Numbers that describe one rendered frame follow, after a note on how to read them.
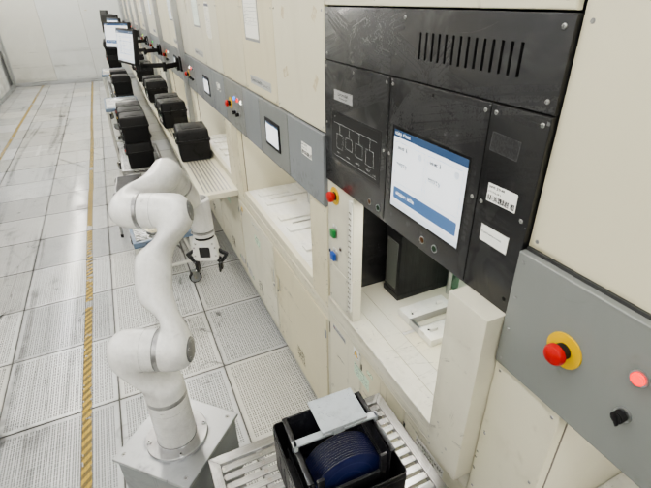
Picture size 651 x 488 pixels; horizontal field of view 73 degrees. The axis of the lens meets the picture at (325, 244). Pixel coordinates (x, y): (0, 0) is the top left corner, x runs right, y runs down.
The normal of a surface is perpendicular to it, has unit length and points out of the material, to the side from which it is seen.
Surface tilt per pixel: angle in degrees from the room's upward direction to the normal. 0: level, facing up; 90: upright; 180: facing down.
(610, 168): 90
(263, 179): 90
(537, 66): 90
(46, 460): 0
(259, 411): 0
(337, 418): 0
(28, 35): 90
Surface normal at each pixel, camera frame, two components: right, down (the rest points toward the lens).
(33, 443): -0.02, -0.87
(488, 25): -0.91, 0.22
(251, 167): 0.42, 0.44
